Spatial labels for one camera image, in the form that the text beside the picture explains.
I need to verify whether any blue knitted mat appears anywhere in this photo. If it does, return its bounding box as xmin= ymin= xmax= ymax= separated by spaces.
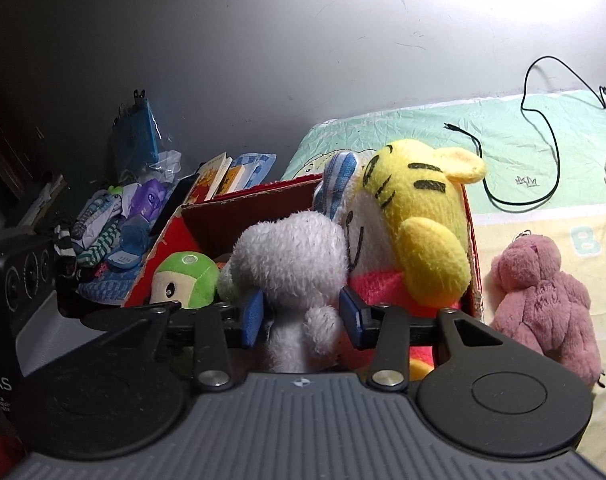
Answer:
xmin=77 ymin=265 xmax=145 ymax=304

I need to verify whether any green capped plush doll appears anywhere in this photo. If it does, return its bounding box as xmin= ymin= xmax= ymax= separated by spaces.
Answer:
xmin=148 ymin=251 xmax=222 ymax=310

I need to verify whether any white plush rabbit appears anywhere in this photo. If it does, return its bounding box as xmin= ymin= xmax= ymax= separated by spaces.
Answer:
xmin=216 ymin=152 xmax=357 ymax=374

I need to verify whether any purple packet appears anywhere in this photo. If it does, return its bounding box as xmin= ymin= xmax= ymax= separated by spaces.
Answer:
xmin=128 ymin=177 xmax=170 ymax=224

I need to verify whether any yellow tiger plush toy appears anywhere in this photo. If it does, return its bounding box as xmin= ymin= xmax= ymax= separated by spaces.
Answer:
xmin=342 ymin=138 xmax=488 ymax=377

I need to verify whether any green striped sock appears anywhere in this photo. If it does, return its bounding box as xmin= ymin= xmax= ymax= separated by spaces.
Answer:
xmin=76 ymin=220 xmax=122 ymax=269

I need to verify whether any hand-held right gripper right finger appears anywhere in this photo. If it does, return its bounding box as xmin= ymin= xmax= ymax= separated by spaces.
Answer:
xmin=338 ymin=287 xmax=560 ymax=394

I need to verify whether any blue plastic bag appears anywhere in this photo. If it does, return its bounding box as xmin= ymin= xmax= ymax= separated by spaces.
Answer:
xmin=110 ymin=89 xmax=160 ymax=177

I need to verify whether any blue patterned packet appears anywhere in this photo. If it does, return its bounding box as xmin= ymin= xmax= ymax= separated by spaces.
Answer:
xmin=230 ymin=152 xmax=277 ymax=193

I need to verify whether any black charging cable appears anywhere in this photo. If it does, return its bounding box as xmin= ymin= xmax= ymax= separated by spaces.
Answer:
xmin=443 ymin=55 xmax=606 ymax=207

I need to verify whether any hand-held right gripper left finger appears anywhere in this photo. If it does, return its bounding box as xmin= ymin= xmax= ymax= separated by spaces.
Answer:
xmin=83 ymin=287 xmax=267 ymax=394

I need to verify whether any clear plastic bag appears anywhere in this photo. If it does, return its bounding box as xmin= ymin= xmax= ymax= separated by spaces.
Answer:
xmin=155 ymin=148 xmax=185 ymax=182

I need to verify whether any pink plush bear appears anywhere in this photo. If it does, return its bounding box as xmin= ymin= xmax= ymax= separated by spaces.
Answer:
xmin=490 ymin=231 xmax=604 ymax=389

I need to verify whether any red and yellow book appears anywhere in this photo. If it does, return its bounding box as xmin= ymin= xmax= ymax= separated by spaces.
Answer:
xmin=192 ymin=152 xmax=233 ymax=204

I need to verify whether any black phone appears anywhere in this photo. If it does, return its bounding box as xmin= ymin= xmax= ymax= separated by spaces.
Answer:
xmin=150 ymin=173 xmax=200 ymax=237

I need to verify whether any red cardboard box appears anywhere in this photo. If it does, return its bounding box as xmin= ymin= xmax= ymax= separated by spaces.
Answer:
xmin=122 ymin=174 xmax=484 ymax=327

